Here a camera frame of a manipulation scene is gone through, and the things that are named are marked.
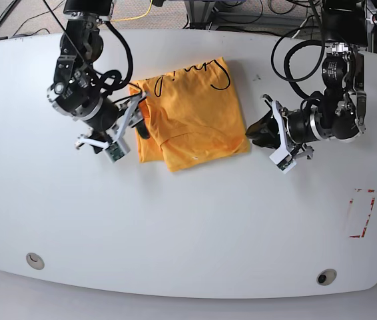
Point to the red tape rectangle marking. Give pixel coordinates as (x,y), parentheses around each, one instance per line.
(359,212)

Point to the left table grommet hole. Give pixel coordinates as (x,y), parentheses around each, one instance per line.
(35,261)

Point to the orange t-shirt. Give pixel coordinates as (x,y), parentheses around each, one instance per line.
(193,116)

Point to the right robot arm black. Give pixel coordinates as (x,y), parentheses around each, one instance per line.
(82,93)

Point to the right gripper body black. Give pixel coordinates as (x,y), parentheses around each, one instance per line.
(106,117)

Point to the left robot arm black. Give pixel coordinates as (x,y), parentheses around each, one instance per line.
(339,111)

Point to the aluminium frame rail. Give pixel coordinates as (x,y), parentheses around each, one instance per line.
(268,17)

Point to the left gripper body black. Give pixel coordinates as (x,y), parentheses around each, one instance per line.
(299,128)

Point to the table grommet hole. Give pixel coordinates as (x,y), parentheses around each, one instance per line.
(326,277)
(35,261)

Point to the right table grommet hole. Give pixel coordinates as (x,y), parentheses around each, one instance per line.
(326,277)

